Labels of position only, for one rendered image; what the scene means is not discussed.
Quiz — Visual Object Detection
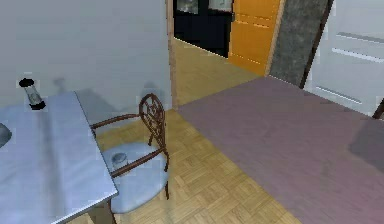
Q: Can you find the brown chair with blue seat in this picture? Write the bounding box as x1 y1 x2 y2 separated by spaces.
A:
89 92 171 215

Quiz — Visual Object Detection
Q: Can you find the orange room door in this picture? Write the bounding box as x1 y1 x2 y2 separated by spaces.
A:
227 0 283 77

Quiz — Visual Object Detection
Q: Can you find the mauve floor rug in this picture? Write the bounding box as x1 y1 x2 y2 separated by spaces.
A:
176 75 384 224

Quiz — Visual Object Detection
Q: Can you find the pale blue table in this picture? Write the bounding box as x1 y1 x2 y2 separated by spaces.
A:
0 90 120 224

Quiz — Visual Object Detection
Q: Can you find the grey jar with black caps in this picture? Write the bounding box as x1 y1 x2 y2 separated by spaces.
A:
18 77 47 111

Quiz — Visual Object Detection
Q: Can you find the white panelled room door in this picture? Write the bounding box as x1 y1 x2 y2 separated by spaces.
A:
303 0 384 117

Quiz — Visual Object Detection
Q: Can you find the small grey ring object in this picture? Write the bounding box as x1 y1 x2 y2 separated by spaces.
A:
111 152 129 169

